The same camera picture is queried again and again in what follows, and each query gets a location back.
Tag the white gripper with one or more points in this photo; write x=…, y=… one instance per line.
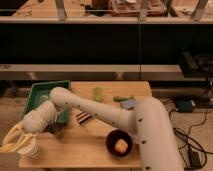
x=33, y=121

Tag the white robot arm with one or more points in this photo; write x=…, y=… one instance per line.
x=148, y=121

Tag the white paper cup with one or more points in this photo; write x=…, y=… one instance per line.
x=31, y=150

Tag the small dark metal cup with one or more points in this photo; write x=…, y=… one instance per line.
x=56, y=129

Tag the green plastic tray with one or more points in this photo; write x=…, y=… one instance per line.
x=38, y=93

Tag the striped black white object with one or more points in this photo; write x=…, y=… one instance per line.
x=83, y=118

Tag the light green round object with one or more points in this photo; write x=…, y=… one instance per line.
x=97, y=93

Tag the dark brown bowl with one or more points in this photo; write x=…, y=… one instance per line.
x=113, y=137

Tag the yellow round fruit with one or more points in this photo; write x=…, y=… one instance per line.
x=121, y=146

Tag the green pepper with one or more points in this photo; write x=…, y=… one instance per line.
x=120, y=99

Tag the blue sponge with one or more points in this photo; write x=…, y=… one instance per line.
x=128, y=104

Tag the black power adapter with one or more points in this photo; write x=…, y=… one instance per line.
x=194, y=159

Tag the black box on shelf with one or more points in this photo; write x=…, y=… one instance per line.
x=196, y=66

